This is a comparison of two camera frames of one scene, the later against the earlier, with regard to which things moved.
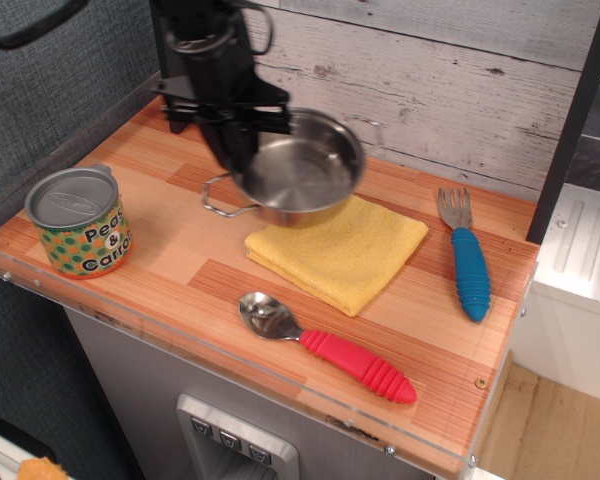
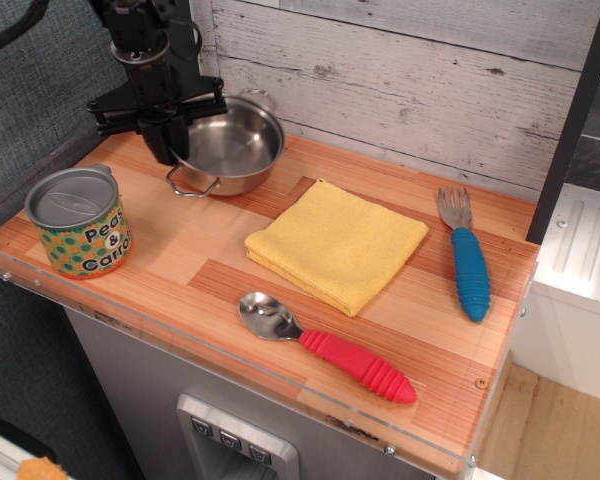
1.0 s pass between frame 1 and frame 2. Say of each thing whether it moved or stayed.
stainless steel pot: moved
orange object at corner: stayed
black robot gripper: moved
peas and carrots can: stayed
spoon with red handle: stayed
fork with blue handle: stayed
